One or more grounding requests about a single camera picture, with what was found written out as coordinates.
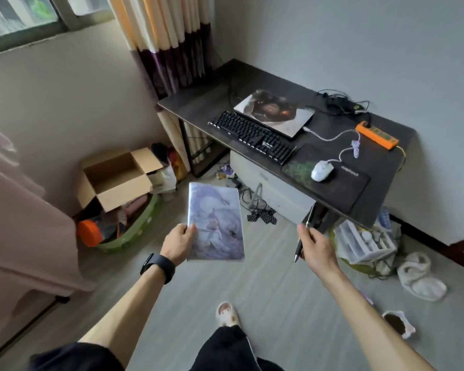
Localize black pen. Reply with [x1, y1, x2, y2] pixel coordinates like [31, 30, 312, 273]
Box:
[293, 203, 317, 263]

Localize maroon round bag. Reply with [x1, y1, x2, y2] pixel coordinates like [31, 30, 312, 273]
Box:
[151, 142, 171, 163]

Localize person's right forearm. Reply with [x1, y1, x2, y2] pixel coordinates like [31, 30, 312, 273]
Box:
[324, 272, 436, 371]

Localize white slipper with dark lining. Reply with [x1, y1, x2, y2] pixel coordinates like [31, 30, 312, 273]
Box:
[382, 310, 417, 340]

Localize dark green patterned mouse pad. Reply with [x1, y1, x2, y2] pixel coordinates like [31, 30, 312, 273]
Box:
[281, 144, 372, 215]

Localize light grey flat panel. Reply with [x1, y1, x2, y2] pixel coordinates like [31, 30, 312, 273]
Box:
[230, 150, 316, 225]

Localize black shirt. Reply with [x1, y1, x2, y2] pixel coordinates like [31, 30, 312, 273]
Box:
[27, 342, 124, 371]

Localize black trousers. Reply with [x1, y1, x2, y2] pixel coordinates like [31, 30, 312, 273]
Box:
[189, 325, 285, 371]

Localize white fluffy slipper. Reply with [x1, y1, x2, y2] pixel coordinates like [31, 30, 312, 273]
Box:
[404, 277, 448, 302]
[397, 251, 432, 284]

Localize white plastic bag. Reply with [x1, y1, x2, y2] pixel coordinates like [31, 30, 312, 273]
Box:
[148, 162, 177, 194]

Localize orange power strip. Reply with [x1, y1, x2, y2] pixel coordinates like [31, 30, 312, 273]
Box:
[355, 121, 400, 150]

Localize brown cardboard box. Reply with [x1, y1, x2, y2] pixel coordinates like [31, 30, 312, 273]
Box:
[76, 147, 164, 213]

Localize black smartwatch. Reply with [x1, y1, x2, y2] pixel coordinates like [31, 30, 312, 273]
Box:
[140, 253, 176, 285]

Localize person's left forearm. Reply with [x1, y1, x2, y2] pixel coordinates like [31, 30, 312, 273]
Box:
[78, 266, 167, 369]

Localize notebook with pale illustrated cover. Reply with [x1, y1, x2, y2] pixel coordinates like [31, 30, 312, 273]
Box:
[187, 182, 245, 262]

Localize person's left hand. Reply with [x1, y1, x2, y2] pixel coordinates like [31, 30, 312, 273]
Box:
[159, 223, 197, 267]

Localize orange plastic object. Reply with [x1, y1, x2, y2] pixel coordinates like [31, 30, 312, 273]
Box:
[76, 219, 103, 248]

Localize window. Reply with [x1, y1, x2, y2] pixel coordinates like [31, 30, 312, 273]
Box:
[0, 0, 115, 57]

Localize cream and purple curtain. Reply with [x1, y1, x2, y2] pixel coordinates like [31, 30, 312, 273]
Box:
[107, 0, 217, 173]

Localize person's right hand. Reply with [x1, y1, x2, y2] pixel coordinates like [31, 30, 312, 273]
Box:
[296, 223, 341, 282]

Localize thin black charger cable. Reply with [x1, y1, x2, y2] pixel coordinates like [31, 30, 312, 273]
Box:
[306, 90, 349, 114]

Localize pink bedding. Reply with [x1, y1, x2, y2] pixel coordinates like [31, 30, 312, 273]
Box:
[0, 121, 97, 344]

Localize laptop with printed portrait skin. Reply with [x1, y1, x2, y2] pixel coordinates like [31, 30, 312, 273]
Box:
[233, 89, 316, 139]

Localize black keyboard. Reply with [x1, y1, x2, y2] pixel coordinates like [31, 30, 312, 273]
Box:
[207, 110, 297, 166]

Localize red and yellow bag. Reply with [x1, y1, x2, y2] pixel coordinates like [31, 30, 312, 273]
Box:
[167, 147, 188, 182]

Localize white plastic organizer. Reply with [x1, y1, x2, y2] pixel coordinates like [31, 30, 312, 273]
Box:
[334, 219, 398, 264]

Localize green bag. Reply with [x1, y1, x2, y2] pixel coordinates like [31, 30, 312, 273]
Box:
[96, 195, 163, 254]

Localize dark wooden desk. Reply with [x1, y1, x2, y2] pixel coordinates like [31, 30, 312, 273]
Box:
[157, 59, 417, 230]

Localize white cable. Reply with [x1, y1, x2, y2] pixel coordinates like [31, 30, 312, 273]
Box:
[302, 126, 361, 163]

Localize thick black power cord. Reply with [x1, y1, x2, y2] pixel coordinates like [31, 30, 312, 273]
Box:
[317, 88, 372, 126]

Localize white computer mouse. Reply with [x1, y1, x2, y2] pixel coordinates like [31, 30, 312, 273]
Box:
[311, 160, 335, 183]

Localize black polka dot cloth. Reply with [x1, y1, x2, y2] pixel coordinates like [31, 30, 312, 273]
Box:
[246, 208, 278, 227]

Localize white patterned slipper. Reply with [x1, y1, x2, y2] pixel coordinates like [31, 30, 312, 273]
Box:
[216, 301, 242, 329]

